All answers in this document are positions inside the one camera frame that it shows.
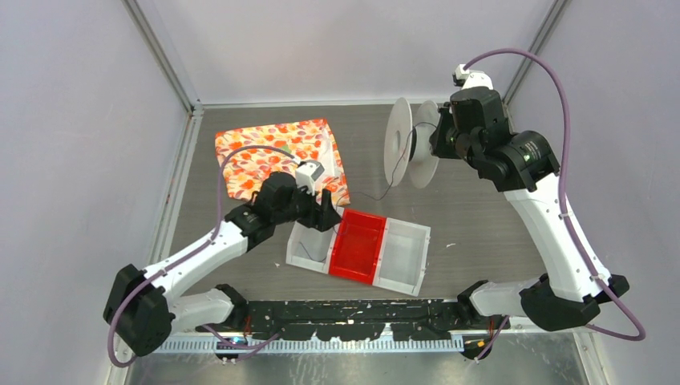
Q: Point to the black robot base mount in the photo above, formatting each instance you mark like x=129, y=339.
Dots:
x=356, y=320

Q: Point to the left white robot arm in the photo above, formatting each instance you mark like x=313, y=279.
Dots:
x=148, y=305

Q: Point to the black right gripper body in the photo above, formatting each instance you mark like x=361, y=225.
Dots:
x=448, y=143

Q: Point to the left white plastic bin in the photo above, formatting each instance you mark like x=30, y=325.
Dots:
x=310, y=249

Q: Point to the white plastic bin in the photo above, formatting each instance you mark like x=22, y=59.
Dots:
x=402, y=261
x=310, y=249

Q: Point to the white perforated cable spool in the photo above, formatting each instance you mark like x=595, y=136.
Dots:
x=407, y=149

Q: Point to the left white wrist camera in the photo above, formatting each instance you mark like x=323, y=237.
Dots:
x=308, y=175

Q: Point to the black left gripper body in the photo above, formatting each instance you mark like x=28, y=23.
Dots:
x=302, y=208

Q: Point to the right white plastic bin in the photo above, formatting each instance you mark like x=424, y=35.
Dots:
x=402, y=261

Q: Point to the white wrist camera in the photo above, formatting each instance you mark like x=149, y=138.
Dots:
x=465, y=78
x=308, y=175

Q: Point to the floral orange cloth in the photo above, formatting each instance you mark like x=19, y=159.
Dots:
x=277, y=148

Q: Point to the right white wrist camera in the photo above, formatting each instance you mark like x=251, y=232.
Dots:
x=465, y=78

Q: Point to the slotted white cable duct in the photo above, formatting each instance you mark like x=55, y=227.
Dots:
x=384, y=344

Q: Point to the red plastic bin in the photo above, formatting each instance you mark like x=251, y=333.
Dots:
x=357, y=247

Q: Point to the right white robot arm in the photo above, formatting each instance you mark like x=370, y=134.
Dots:
x=524, y=169

